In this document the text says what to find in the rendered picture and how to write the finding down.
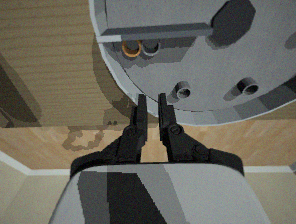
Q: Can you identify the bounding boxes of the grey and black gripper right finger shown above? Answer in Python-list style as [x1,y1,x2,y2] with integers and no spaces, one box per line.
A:
[158,93,245,177]

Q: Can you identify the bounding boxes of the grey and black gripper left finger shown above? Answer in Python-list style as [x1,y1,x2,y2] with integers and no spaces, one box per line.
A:
[70,94,148,178]

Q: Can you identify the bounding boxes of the bronze bushing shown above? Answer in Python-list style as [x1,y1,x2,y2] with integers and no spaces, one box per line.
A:
[122,40,142,57]

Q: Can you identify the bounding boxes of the grey metal ring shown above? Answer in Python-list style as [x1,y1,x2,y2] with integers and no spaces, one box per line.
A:
[141,39,160,56]
[175,81,192,100]
[237,77,260,96]

